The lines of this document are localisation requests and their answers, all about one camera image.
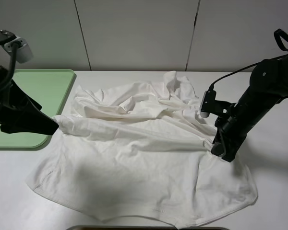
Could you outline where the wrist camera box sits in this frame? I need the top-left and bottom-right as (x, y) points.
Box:
(200, 90), (231, 118)
(0, 30), (33, 64)

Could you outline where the white short sleeve shirt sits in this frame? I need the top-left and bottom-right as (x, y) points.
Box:
(27, 71), (258, 228)

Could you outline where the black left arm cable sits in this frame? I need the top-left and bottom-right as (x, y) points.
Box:
(0, 40), (22, 96)

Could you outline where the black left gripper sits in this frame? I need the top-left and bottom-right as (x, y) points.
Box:
(0, 79), (59, 135)

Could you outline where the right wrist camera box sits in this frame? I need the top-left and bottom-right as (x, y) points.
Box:
(200, 90), (231, 118)

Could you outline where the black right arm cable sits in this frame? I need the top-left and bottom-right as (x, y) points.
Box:
(208, 54), (288, 93)

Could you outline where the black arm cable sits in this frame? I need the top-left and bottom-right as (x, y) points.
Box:
(208, 54), (288, 93)
(0, 40), (22, 96)

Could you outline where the light green plastic tray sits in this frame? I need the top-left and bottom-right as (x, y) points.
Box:
(0, 69), (76, 150)

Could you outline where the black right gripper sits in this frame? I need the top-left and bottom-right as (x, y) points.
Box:
(211, 103), (257, 162)

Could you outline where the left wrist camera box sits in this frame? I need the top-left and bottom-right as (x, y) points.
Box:
(0, 30), (33, 64)

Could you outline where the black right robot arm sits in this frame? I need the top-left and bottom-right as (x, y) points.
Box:
(201, 29), (288, 162)

